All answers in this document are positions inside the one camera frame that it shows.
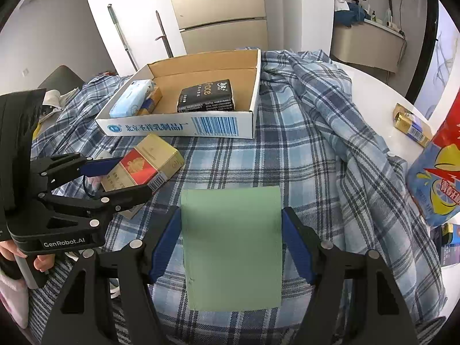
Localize bathroom vanity cabinet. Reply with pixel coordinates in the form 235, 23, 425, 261
331, 20, 406, 73

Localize light blue tissue pack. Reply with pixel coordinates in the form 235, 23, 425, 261
109, 79, 154, 118

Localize black tissue pack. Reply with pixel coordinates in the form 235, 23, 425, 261
177, 79, 235, 113

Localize small dark blue box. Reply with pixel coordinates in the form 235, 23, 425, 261
430, 223, 460, 266

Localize gold blue small box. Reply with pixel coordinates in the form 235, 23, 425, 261
392, 103, 433, 148

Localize blue plaid cloth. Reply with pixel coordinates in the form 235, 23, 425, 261
31, 51, 447, 344

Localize beige refrigerator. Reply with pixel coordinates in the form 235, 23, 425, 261
171, 0, 268, 54

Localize blue red yellow bag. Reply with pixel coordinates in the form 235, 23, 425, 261
406, 98, 459, 227

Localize green rectangular sponge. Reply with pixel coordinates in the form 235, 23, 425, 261
180, 186, 282, 312

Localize gold red cigarette carton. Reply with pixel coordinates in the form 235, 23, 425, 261
100, 133, 187, 220

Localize grey chair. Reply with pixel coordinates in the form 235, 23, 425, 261
38, 66, 84, 94

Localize person's left hand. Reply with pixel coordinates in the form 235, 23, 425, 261
0, 240, 55, 273

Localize mop handle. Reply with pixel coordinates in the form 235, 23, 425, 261
107, 4, 138, 71

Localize black hair tie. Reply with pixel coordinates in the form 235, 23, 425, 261
81, 175, 106, 199

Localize white plastic bag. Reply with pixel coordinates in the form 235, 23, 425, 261
33, 87, 80, 139

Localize blue clothes on vanity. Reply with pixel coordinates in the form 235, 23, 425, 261
334, 2, 371, 27

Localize shallow cardboard box tray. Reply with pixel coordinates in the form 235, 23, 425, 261
96, 49, 261, 139

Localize broom handle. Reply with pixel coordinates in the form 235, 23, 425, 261
155, 10, 174, 58

